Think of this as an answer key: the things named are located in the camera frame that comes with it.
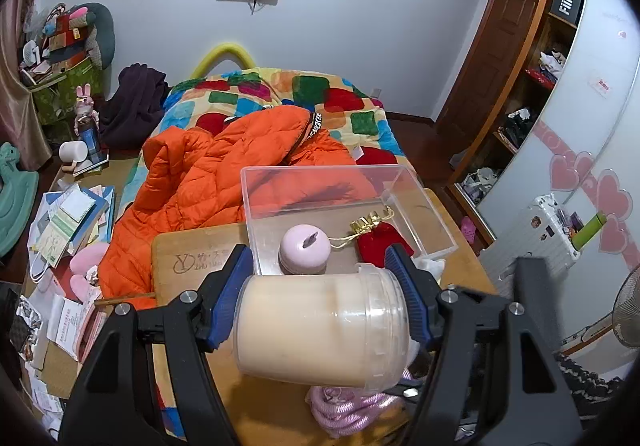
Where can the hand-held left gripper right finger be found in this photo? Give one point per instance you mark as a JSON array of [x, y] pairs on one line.
[[405, 281]]

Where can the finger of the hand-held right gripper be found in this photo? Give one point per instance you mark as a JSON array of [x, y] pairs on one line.
[[531, 281]]

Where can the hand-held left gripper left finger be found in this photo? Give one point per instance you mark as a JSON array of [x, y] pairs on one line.
[[232, 286]]

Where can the red pouch with gold tie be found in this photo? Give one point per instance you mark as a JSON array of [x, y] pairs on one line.
[[377, 238]]

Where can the round pink case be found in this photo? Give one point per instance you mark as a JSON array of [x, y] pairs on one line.
[[302, 251]]

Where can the translucent jar with cream contents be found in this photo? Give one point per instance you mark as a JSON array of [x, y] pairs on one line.
[[310, 326]]

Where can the clear plastic storage box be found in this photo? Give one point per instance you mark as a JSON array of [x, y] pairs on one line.
[[280, 206]]

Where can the wooden desk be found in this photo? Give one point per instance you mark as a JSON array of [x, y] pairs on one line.
[[200, 246]]

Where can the white suitcase with stickers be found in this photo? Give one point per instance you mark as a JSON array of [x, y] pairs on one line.
[[545, 226]]

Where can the green bottle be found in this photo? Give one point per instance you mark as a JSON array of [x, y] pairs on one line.
[[589, 230]]

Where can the pink clog shoe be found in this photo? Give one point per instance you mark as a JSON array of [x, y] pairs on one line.
[[468, 227]]

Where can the standing fan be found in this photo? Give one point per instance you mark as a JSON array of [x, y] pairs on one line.
[[627, 311]]

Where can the orange down jacket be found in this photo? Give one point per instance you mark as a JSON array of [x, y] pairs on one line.
[[200, 176]]

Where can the black white woven mat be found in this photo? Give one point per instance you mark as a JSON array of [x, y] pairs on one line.
[[590, 383]]

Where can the pink slippers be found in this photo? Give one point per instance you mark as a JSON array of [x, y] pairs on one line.
[[87, 266]]

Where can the pile of papers and books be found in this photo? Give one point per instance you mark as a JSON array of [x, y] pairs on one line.
[[70, 221]]

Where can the white sliding wardrobe door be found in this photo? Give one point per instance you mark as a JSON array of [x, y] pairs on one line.
[[590, 116]]

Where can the wooden wardrobe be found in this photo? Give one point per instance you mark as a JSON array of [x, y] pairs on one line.
[[550, 76]]

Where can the white mug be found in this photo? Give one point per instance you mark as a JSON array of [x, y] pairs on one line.
[[72, 154]]

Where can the dark purple cloth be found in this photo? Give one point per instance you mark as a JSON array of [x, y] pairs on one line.
[[135, 101]]

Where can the colourful patchwork blanket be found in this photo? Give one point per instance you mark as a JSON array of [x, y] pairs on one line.
[[310, 91]]

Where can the pink bunny bottle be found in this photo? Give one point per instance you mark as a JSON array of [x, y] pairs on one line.
[[86, 116]]

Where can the teal rocking horse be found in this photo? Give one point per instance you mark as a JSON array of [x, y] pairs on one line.
[[17, 196]]

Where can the brown wooden door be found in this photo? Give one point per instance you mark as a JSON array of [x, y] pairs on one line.
[[490, 51]]

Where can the yellow foam tube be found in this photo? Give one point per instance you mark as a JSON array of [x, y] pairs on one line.
[[220, 49]]

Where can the green storage box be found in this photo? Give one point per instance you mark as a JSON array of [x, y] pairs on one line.
[[60, 96]]

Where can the black printed box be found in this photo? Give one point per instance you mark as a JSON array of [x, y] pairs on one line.
[[567, 4]]

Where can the grey cushion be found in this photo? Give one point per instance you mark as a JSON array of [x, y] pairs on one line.
[[102, 34]]

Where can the pink curtain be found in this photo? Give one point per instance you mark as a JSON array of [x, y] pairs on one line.
[[15, 91]]

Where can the small white desk fan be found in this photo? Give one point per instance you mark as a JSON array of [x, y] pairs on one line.
[[31, 54]]

